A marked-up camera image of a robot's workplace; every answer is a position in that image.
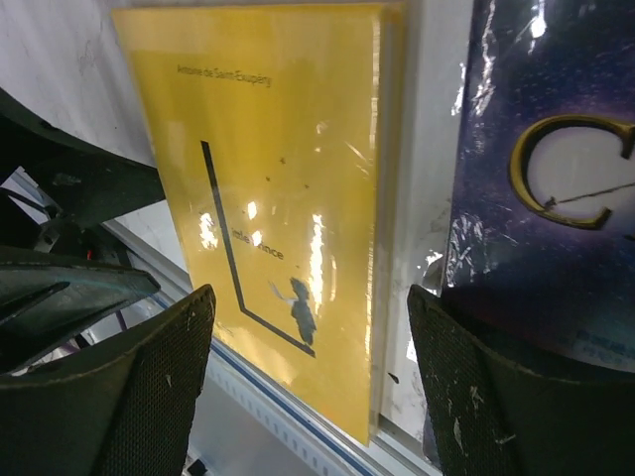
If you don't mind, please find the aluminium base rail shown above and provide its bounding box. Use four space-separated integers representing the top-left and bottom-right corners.
101 217 438 476

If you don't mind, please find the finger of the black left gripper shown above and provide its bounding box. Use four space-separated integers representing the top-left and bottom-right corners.
1 247 160 372
1 90 165 228

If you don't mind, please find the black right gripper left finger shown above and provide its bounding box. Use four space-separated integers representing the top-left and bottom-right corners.
1 285 215 475

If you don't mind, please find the purple galaxy cover book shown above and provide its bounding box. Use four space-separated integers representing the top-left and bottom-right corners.
442 0 634 372

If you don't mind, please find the yellow thin book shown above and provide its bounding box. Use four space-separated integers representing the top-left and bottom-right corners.
112 1 404 444

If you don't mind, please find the grey thin book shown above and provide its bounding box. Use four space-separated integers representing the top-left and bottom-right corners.
368 1 407 436

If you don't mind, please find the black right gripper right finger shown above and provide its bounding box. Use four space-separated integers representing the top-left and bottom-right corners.
407 285 634 475

